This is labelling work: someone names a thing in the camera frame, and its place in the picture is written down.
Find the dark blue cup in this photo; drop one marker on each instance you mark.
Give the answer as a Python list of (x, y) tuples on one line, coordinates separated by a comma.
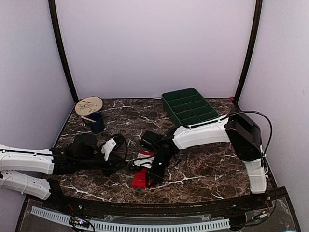
[(98, 125)]

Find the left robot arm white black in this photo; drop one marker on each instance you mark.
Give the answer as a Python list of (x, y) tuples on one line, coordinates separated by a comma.
[(15, 161)]

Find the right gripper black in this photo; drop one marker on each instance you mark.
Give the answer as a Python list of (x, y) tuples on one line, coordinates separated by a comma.
[(158, 177)]

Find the green compartment tray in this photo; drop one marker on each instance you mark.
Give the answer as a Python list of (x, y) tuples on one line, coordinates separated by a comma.
[(199, 109)]

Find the left black frame post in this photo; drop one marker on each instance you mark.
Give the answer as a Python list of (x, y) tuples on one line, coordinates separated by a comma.
[(61, 49)]

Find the beige floral plate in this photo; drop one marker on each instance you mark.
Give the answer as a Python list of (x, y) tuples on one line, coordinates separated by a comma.
[(88, 105)]

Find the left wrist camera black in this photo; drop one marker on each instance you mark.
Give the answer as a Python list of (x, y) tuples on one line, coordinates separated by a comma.
[(84, 146)]

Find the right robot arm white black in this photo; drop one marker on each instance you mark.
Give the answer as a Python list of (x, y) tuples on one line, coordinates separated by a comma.
[(235, 128)]

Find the wooden stick in cup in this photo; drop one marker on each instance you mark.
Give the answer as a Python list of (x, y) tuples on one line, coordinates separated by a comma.
[(88, 119)]

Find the right black frame post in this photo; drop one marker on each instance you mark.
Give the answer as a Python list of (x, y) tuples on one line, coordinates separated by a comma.
[(250, 49)]

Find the black front rail base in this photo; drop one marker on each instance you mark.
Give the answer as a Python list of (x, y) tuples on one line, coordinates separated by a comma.
[(272, 212)]

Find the white slotted cable duct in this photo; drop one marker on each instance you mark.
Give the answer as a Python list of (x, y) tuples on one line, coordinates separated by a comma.
[(133, 224)]

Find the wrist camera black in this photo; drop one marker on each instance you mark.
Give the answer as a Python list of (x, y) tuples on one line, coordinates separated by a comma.
[(150, 140), (84, 146)]

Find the black frame post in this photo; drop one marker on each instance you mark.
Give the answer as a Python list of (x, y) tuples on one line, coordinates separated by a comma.
[(61, 49), (250, 49)]

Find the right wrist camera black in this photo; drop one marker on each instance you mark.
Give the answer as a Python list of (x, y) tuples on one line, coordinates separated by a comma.
[(150, 140)]

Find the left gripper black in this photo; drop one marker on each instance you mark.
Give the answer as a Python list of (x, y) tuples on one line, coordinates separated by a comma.
[(112, 162)]

